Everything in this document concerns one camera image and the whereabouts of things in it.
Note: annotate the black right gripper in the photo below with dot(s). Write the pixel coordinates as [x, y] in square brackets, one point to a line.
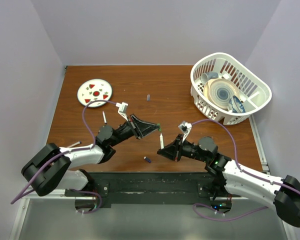
[173, 150]

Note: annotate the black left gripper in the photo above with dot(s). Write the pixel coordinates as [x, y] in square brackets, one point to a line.
[142, 128]

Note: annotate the white green marker pen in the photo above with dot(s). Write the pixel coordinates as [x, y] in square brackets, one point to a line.
[161, 139]

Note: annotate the blue pen cap with clip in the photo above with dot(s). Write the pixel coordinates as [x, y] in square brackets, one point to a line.
[147, 159]

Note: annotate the white blue marker pen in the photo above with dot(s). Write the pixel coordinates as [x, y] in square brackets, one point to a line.
[104, 117]

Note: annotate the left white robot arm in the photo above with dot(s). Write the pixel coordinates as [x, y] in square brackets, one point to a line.
[45, 171]

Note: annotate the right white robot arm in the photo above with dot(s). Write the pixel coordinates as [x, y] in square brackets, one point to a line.
[279, 194]

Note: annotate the white watermelon pattern plate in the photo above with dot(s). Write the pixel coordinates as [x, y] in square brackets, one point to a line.
[94, 90]

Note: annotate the beige stacked plates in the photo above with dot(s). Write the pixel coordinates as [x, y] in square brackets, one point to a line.
[219, 91]

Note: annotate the blue white patterned bowl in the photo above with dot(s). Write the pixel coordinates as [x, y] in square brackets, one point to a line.
[235, 105]

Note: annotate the grey blue cup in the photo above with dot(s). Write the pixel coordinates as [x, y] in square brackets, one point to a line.
[206, 76]

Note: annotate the white plastic dish basket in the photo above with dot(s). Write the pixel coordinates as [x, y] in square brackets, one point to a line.
[254, 93]

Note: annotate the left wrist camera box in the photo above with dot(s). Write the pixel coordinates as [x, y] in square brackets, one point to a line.
[122, 109]

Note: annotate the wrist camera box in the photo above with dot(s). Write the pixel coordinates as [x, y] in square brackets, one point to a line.
[185, 128]
[122, 109]

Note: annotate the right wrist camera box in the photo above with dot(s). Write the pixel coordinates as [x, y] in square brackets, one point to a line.
[185, 128]

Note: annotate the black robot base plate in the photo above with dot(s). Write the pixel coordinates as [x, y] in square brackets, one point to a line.
[154, 188]

